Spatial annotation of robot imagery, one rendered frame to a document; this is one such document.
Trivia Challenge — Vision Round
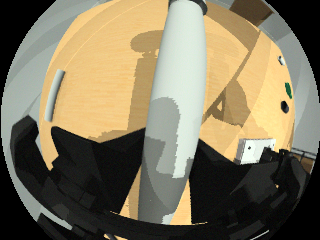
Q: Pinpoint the grey metal cup with side tab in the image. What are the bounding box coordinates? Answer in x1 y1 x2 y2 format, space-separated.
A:
168 0 208 16

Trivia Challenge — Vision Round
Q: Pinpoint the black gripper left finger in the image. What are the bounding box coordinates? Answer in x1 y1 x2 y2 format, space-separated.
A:
51 127 147 215

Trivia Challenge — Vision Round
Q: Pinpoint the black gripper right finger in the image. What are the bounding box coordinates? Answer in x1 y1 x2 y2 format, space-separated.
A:
188 137 279 224

